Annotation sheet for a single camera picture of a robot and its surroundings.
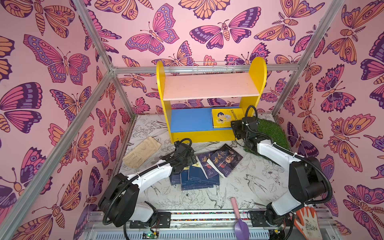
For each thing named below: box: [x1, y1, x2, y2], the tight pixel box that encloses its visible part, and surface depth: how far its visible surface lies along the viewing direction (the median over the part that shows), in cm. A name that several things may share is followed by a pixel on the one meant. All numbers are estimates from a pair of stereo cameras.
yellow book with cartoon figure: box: [211, 108, 245, 129], surface depth 97 cm
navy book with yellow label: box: [188, 162, 220, 186], surface depth 85 cm
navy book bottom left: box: [169, 173, 181, 186], surface depth 85 cm
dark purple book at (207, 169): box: [195, 149, 219, 179], surface depth 87 cm
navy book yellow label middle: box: [180, 166, 214, 191], surface depth 83 cm
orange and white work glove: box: [294, 206, 323, 240], surface depth 72 cm
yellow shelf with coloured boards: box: [156, 56, 267, 144], surface depth 94 cm
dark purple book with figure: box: [207, 143, 244, 179], surface depth 92 cm
